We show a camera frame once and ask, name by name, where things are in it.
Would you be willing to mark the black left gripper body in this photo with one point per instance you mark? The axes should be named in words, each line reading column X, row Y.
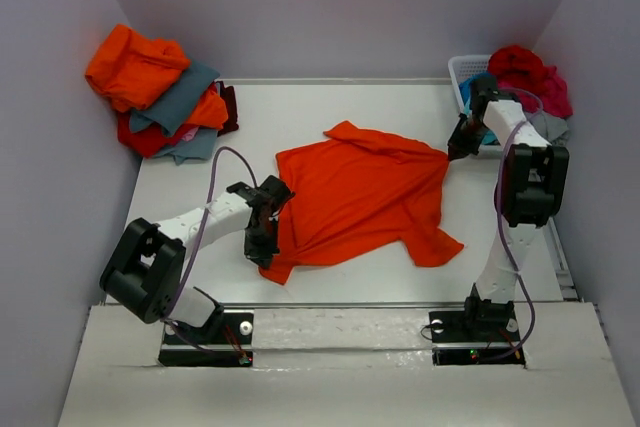
column 260, row 243

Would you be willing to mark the orange folded shirt on pile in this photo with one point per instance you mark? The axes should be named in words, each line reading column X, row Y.
column 132, row 71

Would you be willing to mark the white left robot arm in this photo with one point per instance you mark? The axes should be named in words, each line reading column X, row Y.
column 149, row 267

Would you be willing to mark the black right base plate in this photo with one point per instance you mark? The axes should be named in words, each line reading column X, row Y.
column 454, row 344

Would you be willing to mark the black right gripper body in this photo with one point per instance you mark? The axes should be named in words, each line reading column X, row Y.
column 468, row 136

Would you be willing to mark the red folded shirt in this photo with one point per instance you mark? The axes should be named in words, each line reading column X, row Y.
column 209, row 114

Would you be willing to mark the pink folded shirt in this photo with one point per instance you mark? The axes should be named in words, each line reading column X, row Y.
column 190, row 134

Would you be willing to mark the red shirt in basket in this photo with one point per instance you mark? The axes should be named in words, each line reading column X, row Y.
column 519, row 67

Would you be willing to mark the magenta shirt in basket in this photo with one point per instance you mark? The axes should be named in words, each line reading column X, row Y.
column 552, row 97

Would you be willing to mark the orange t shirt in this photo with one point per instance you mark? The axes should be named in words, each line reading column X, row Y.
column 356, row 191

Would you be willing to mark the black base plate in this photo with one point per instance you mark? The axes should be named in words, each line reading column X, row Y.
column 454, row 344
column 226, row 344

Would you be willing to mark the grey shirt in basket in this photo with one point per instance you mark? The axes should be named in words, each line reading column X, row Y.
column 554, row 129

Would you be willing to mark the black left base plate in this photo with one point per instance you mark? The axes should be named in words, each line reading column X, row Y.
column 226, row 344

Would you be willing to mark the grey-blue folded shirt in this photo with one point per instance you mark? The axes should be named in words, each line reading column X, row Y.
column 174, row 106

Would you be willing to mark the teal shirt in basket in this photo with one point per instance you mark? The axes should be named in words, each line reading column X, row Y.
column 465, row 92

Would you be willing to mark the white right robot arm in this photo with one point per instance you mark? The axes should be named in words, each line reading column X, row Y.
column 528, row 193

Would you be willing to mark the dark maroon folded shirt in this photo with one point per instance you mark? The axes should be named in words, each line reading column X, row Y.
column 228, row 95

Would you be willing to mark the white plastic laundry basket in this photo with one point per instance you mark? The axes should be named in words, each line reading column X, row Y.
column 467, row 72

